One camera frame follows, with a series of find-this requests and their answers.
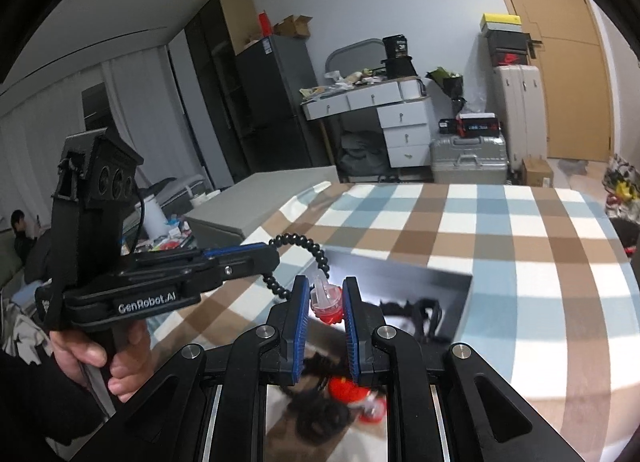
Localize dark grey bag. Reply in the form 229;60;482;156
337;132;391;178

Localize black bucket-shaped box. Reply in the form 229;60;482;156
381;34;419;78

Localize red and clear ornament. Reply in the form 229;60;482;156
309;277;347;326

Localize red and black shoe box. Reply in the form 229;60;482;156
489;49;531;68

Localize pile of shoes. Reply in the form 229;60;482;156
602;154;640;223

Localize large flat cardboard box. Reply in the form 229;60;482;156
218;0;264;57

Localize white curtains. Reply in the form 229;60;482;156
0;42;221;243

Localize clutter of desk items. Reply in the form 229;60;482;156
300;67;387;104

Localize white desk with drawers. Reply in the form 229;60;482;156
300;76;434;169

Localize yellow shoe box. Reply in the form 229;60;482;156
480;13;522;34

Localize closed cardboard box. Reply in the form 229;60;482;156
520;157;555;188

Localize wooden door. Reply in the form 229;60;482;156
475;0;617;163

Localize silver suitcase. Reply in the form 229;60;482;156
430;134;511;186

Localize black bead bracelet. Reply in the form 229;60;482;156
262;233;332;301

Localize white paper roll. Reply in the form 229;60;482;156
142;194;169;243

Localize grey storage bench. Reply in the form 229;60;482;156
182;165;340;251

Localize black cord bundle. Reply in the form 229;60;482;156
289;352;354;438

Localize black refrigerator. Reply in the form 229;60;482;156
235;34;329;178

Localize person's left forearm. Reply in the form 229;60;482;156
0;349;108;449

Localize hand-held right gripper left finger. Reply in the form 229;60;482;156
70;276;312;462

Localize pile of light clothes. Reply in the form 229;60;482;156
0;299;52;359

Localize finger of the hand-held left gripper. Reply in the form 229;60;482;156
200;247;282;290
122;242;269;273

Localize black container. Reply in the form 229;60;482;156
610;217;640;256

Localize black box with red trim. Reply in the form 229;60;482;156
456;112;503;138

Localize dark tall cabinet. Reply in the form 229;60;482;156
184;0;261;189

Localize cluttered low table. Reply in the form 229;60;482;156
120;212;202;259

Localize small open cardboard box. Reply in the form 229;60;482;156
274;15;314;39

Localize person's left hand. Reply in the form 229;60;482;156
49;323;152;402

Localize grey arched chair back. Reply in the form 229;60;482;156
325;38;386;81

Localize checked blanket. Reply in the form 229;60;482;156
115;182;640;462

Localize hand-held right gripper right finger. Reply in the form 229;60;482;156
341;277;586;462

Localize bouquet in black wrap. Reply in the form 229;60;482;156
426;67;469;118

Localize white suitcase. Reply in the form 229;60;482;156
492;63;549;173

